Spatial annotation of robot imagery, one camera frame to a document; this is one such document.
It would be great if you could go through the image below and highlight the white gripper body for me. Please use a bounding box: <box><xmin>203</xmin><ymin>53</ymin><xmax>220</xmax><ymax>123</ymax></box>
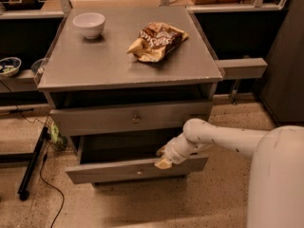
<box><xmin>162</xmin><ymin>134</ymin><xmax>197</xmax><ymax>164</ymax></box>

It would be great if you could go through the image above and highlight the grey drawer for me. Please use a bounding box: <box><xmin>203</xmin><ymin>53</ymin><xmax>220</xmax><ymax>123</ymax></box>
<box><xmin>51</xmin><ymin>101</ymin><xmax>213</xmax><ymax>136</ymax></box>
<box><xmin>66</xmin><ymin>128</ymin><xmax>208</xmax><ymax>184</ymax></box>

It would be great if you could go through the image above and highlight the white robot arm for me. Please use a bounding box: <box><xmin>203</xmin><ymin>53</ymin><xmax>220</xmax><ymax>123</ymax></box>
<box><xmin>155</xmin><ymin>119</ymin><xmax>304</xmax><ymax>228</ymax></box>

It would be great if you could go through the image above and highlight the grey top drawer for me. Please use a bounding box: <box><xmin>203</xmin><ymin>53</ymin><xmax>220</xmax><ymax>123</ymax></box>
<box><xmin>51</xmin><ymin>101</ymin><xmax>213</xmax><ymax>136</ymax></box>

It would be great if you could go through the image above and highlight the grey drawer cabinet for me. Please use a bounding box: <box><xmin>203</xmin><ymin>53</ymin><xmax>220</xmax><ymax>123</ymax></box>
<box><xmin>36</xmin><ymin>5</ymin><xmax>224</xmax><ymax>187</ymax></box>

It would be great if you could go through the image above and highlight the green packet in basket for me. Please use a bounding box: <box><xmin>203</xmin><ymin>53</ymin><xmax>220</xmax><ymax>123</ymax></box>
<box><xmin>49</xmin><ymin>123</ymin><xmax>67</xmax><ymax>147</ymax></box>

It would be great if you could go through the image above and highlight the grey side bar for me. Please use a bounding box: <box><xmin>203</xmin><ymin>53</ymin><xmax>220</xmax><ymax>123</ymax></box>
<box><xmin>215</xmin><ymin>58</ymin><xmax>267</xmax><ymax>80</ymax></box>

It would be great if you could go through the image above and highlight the brown chip bag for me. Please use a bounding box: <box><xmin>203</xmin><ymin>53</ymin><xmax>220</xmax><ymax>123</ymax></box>
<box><xmin>127</xmin><ymin>22</ymin><xmax>189</xmax><ymax>63</ymax></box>

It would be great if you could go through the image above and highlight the black metal leg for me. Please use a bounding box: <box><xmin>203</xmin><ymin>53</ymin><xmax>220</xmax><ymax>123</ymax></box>
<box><xmin>18</xmin><ymin>126</ymin><xmax>48</xmax><ymax>201</ymax></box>

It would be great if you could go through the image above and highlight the white ceramic bowl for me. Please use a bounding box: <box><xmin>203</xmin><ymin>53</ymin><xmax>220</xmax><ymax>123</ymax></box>
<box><xmin>73</xmin><ymin>12</ymin><xmax>105</xmax><ymax>39</ymax></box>

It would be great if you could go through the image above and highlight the clear glass cup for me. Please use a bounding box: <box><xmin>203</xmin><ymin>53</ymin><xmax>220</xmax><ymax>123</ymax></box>
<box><xmin>30</xmin><ymin>58</ymin><xmax>48</xmax><ymax>74</ymax></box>

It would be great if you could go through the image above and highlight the grey side shelf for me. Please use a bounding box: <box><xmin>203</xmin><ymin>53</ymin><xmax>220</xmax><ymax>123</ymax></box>
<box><xmin>0</xmin><ymin>69</ymin><xmax>37</xmax><ymax>93</ymax></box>

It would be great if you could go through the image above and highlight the blue patterned bowl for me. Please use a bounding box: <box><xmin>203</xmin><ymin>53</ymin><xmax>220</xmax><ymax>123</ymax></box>
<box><xmin>0</xmin><ymin>57</ymin><xmax>22</xmax><ymax>77</ymax></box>

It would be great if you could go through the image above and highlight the black floor cable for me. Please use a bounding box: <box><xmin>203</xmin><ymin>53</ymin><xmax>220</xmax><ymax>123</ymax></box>
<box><xmin>0</xmin><ymin>79</ymin><xmax>66</xmax><ymax>228</ymax></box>

